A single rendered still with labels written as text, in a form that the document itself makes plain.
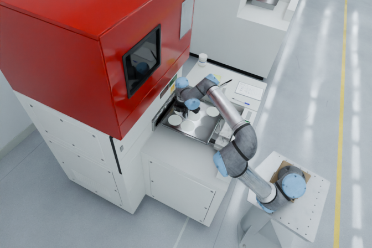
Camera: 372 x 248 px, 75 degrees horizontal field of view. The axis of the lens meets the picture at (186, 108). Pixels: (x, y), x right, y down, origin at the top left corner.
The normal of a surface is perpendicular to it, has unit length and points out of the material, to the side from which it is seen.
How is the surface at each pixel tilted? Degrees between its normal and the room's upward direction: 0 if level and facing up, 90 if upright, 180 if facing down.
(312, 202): 0
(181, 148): 0
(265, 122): 0
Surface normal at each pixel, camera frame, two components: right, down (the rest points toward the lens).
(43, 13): 0.07, -0.66
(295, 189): -0.24, -0.15
